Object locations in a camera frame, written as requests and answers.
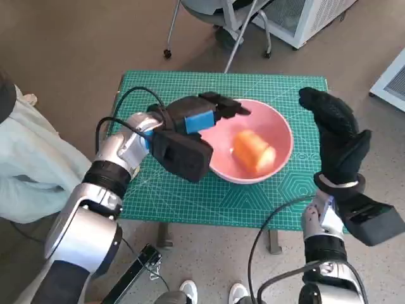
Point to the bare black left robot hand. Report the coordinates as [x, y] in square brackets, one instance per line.
[196, 111]

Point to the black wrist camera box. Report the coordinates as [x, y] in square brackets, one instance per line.
[373, 221]
[183, 155]

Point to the green cutting mat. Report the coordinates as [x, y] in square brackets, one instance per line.
[190, 202]

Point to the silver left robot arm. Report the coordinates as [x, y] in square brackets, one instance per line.
[88, 215]

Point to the white shoe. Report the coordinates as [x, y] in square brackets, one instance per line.
[189, 291]
[238, 293]

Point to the white mesh-front cabinet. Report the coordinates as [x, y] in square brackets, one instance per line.
[310, 19]

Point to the grey metal pole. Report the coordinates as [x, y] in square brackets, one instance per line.
[237, 41]

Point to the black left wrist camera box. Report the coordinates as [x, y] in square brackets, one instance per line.
[183, 155]

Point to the person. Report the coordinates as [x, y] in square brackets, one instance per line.
[31, 164]

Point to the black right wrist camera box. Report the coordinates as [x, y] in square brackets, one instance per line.
[373, 221]

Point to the grey office chair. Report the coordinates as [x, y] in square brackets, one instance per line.
[218, 12]

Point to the orange sliced toy bread loaf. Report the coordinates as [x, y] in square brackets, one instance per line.
[253, 152]

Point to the pink bowl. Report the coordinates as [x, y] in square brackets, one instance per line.
[278, 136]

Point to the white vented unit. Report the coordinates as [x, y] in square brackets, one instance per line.
[392, 85]

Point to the black flat bar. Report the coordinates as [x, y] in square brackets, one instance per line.
[133, 275]

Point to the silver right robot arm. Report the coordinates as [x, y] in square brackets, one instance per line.
[326, 247]

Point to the metal table leg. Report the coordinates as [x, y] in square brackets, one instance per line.
[274, 242]
[164, 236]

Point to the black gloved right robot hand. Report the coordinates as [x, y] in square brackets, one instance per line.
[338, 142]

